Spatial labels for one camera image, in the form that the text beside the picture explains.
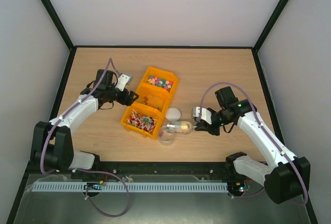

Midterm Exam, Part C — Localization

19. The yellow bin with lollipops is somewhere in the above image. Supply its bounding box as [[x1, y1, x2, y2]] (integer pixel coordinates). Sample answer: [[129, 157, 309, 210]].
[[120, 102, 164, 140]]

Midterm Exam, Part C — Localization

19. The yellow bin with star candies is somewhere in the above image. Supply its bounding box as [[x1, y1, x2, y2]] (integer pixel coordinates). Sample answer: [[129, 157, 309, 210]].
[[140, 66, 179, 98]]

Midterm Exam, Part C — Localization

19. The metal scoop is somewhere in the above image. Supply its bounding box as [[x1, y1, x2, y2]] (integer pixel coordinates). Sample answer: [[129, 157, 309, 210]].
[[166, 121, 193, 135]]

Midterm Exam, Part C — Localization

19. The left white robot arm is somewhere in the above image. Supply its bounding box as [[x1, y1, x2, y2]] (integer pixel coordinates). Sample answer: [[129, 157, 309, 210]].
[[30, 69, 139, 174]]

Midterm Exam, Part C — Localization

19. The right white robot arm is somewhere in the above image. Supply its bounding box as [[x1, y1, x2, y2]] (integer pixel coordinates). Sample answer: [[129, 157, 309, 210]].
[[192, 82, 310, 206]]

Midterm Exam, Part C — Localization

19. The white jar lid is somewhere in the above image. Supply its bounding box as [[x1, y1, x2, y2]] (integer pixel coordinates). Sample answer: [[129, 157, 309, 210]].
[[165, 107, 181, 122]]

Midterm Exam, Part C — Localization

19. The clear plastic jar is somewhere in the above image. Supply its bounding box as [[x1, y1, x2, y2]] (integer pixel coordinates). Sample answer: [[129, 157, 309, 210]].
[[158, 125, 175, 145]]

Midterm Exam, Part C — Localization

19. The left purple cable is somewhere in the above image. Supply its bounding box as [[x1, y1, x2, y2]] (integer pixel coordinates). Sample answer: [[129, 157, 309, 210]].
[[41, 57, 130, 216]]

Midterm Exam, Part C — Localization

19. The purple cable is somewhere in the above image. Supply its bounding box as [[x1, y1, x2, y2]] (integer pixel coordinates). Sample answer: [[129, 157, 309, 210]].
[[41, 57, 130, 216], [199, 82, 310, 206]]

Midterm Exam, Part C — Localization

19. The black aluminium frame rail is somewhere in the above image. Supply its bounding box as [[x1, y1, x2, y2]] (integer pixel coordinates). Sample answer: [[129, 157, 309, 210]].
[[24, 160, 300, 182]]

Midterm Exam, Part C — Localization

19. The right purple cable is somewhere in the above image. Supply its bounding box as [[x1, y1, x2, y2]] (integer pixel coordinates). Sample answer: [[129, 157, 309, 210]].
[[199, 82, 310, 206]]

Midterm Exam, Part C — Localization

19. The white slotted cable duct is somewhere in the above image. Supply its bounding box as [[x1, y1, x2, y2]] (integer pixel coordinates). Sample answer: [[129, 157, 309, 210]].
[[32, 182, 228, 193]]

